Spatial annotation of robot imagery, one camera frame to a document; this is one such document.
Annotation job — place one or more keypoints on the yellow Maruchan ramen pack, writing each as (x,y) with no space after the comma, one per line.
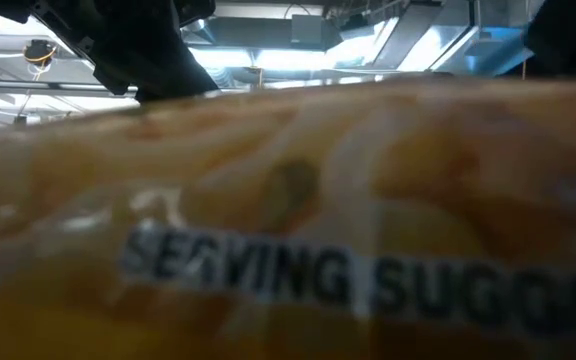
(288,200)

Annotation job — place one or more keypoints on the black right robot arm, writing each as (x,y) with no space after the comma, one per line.
(573,40)

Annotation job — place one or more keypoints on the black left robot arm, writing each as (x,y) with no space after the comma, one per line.
(3,10)

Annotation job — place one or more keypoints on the black ceiling box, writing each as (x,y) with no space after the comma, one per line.
(308,29)

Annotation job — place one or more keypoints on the silver ceiling duct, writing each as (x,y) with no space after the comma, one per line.
(433,45)

